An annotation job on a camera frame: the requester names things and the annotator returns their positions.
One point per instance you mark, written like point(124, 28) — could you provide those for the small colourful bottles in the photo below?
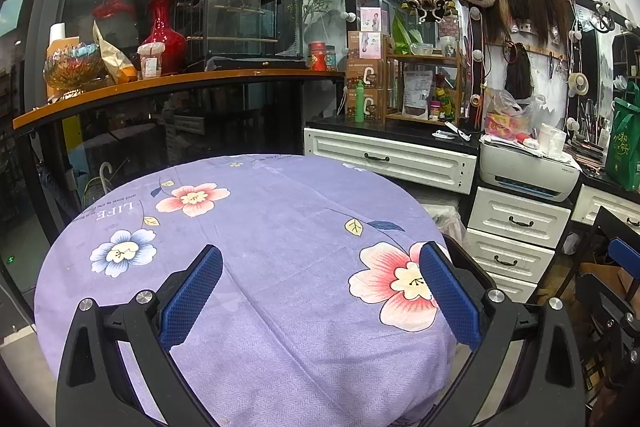
point(442, 104)

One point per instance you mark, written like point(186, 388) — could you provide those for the wooden desktop shelf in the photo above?
point(425, 55)

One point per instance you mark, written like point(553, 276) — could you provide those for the white lined waste bin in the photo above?
point(450, 222)

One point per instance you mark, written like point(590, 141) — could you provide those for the white three-drawer cabinet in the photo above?
point(515, 217)

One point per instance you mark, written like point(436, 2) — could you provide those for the green shopping bag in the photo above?
point(625, 147)

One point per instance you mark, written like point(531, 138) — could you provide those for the green bottle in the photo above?
point(359, 104)

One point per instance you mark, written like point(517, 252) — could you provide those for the plastic bag of snacks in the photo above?
point(505, 122)

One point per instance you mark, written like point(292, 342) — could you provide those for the pink box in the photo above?
point(370, 19)

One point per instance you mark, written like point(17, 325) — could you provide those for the clear glass bowl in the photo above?
point(422, 49)

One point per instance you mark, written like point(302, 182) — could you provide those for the white patterned cup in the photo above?
point(448, 47)

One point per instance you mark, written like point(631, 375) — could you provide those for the white plastic container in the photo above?
point(552, 142)

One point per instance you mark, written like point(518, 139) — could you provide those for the plastic cup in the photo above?
point(151, 62)

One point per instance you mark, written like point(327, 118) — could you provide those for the red jar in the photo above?
point(317, 57)

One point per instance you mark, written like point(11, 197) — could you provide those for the badminton racket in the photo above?
point(95, 192)

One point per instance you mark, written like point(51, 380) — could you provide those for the glass display case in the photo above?
point(240, 7)

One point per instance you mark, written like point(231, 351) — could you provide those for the brown product box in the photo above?
point(365, 74)
point(367, 46)
point(372, 107)

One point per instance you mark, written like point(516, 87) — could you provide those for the curved wooden counter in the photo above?
point(200, 79)

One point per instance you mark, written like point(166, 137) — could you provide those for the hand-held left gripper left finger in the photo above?
point(192, 297)

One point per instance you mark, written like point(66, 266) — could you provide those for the dark hair bundle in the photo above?
point(517, 72)

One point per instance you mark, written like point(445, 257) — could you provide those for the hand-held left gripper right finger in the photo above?
point(450, 297)

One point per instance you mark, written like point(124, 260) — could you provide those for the white and brown pouch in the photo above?
point(417, 94)

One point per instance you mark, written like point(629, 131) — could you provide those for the makeup brushes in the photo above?
point(592, 137)

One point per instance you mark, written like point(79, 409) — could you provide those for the red vase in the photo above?
point(162, 42)

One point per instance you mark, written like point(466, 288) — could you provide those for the white handheld device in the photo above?
point(455, 132)

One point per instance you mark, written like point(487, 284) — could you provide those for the gold glass bowl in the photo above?
point(72, 67)

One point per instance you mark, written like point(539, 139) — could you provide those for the white printer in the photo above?
point(525, 167)

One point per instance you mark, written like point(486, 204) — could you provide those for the yellow snack bag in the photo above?
point(115, 57)

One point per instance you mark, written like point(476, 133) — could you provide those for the purple floral tablecloth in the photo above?
point(280, 257)

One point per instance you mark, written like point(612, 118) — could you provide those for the green plastic bag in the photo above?
point(405, 34)

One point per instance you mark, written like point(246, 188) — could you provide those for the white narrow desk drawer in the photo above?
point(600, 204)

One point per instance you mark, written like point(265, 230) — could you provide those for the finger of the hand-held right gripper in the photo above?
point(627, 259)

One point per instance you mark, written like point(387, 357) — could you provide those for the small glass jar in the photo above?
point(331, 59)

